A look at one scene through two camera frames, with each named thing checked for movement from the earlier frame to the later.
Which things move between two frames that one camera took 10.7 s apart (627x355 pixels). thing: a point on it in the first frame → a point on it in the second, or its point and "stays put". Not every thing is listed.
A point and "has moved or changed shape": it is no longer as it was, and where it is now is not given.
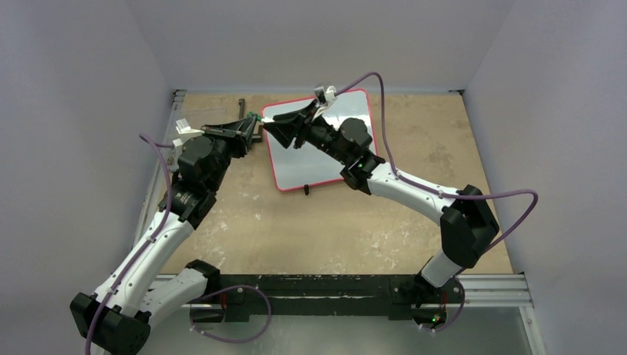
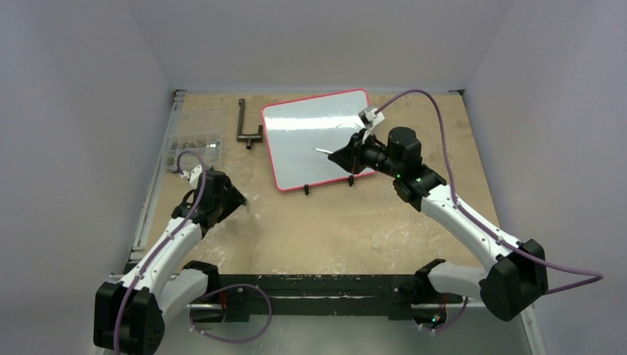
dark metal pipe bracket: [256, 138] stays put
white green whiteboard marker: [259, 118] has moved or changed shape
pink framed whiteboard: [292, 168] stays put
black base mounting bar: [262, 296] stays put
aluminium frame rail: [160, 184] stays put
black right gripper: [300, 131] → [356, 153]
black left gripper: [237, 133] → [234, 199]
